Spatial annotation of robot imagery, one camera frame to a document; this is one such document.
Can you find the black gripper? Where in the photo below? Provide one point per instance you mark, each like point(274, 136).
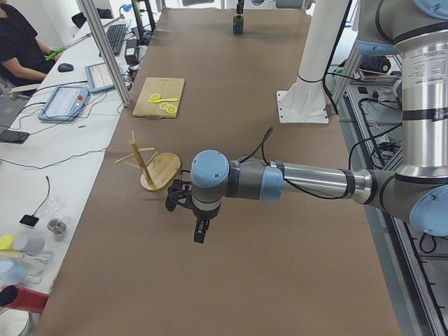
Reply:
point(239, 15)
point(204, 216)

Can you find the blue-grey HOME mug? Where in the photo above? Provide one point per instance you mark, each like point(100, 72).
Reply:
point(238, 24)

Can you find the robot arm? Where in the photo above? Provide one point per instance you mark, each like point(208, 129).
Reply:
point(416, 192)

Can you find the wooden cup storage rack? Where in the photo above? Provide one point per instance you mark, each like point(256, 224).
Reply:
point(157, 170)

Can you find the small metal cup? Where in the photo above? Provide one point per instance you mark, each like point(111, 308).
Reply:
point(56, 226)

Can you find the grey cup lying down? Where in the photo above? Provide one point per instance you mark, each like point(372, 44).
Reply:
point(30, 245)

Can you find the light blue cup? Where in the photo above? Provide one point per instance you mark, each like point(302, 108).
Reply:
point(12, 271)

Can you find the yellow cup lying down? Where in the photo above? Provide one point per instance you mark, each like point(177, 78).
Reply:
point(6, 242)

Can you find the red cylinder cup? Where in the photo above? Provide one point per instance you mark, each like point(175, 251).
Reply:
point(24, 299)

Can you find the wooden cutting board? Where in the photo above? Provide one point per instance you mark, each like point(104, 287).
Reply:
point(167, 87)

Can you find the black power adapter box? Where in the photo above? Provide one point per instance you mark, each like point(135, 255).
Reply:
point(132, 51)

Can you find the lemon slice single left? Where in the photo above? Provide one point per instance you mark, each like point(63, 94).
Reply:
point(155, 97)

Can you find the lemon slice middle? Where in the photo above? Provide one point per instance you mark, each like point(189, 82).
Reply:
point(164, 105)

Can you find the black keyboard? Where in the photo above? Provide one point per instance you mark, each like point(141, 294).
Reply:
point(116, 35)

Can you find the far blue teach pendant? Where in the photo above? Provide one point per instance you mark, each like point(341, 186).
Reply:
point(98, 78)

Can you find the blue teach pendant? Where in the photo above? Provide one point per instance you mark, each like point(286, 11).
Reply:
point(98, 78)
point(64, 104)

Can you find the small black square pad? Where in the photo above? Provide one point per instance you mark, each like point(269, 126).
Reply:
point(29, 220)

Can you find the near blue teach pendant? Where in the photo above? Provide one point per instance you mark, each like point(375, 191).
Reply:
point(64, 104)

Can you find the black computer mouse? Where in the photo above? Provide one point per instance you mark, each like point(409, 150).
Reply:
point(65, 67)

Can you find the black smartphone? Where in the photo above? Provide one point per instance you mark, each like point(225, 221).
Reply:
point(13, 137)

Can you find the seated person in black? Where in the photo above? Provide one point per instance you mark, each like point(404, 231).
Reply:
point(23, 56)

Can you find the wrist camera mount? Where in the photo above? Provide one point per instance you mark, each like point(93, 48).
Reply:
point(179, 193)

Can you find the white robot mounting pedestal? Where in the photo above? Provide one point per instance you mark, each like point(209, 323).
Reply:
point(304, 101)

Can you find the aluminium frame post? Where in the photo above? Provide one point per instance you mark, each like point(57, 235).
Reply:
point(90, 12)

